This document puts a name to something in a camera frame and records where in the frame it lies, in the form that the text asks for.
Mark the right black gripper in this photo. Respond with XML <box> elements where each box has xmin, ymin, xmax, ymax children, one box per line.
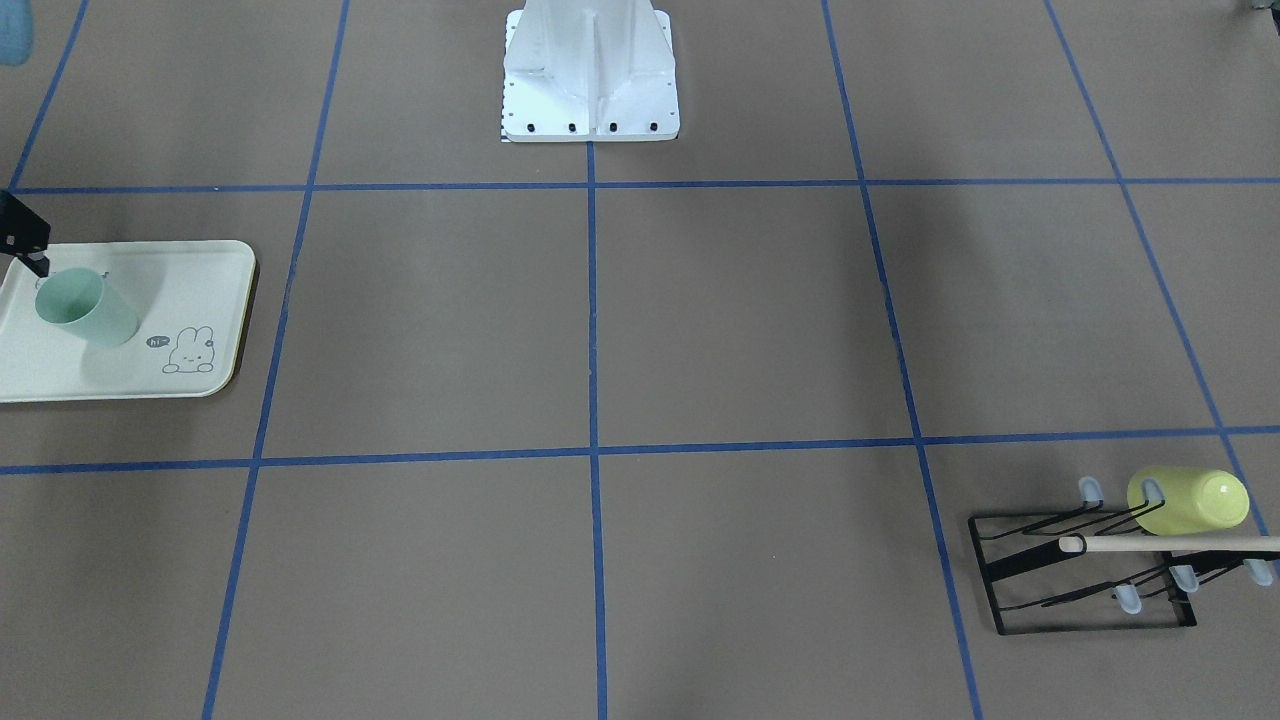
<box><xmin>1</xmin><ymin>190</ymin><xmax>51</xmax><ymax>278</ymax></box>

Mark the pale green cup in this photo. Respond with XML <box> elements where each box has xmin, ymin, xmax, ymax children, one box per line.
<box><xmin>35</xmin><ymin>266</ymin><xmax>140</xmax><ymax>347</ymax></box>

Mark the cream rabbit tray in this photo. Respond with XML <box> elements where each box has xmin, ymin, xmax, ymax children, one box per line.
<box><xmin>1</xmin><ymin>240</ymin><xmax>257</xmax><ymax>404</ymax></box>

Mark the yellow cup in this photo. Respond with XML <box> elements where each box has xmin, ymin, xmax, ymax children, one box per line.
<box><xmin>1126</xmin><ymin>465</ymin><xmax>1251</xmax><ymax>536</ymax></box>

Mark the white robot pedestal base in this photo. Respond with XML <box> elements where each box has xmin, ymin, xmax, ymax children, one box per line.
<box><xmin>500</xmin><ymin>1</ymin><xmax>681</xmax><ymax>143</ymax></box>

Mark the black wire cup rack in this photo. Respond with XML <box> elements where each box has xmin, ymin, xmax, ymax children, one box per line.
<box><xmin>966</xmin><ymin>477</ymin><xmax>1277</xmax><ymax>635</ymax></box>

